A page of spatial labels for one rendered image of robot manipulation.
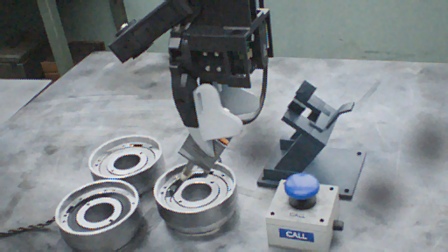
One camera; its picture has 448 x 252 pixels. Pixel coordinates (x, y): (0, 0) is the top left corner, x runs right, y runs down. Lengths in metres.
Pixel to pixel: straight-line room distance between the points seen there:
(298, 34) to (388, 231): 1.73
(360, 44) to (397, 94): 1.37
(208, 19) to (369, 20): 1.76
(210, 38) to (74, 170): 0.42
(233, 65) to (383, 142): 0.35
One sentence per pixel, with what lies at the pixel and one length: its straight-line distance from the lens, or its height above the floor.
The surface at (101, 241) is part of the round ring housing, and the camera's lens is 0.66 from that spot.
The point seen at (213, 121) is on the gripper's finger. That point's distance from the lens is 0.55.
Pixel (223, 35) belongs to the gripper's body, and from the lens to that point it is 0.49.
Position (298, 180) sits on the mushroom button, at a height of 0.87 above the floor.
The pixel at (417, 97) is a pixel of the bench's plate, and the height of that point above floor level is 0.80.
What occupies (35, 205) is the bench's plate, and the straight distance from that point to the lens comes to 0.80.
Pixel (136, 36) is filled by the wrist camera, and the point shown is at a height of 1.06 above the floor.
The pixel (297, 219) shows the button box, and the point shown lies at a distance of 0.61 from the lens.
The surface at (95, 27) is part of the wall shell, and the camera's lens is 2.74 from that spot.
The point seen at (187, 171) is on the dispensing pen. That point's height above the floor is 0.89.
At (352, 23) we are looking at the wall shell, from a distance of 2.26.
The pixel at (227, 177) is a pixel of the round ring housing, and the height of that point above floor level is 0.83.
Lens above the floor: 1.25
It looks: 31 degrees down
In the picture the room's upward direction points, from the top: 9 degrees counter-clockwise
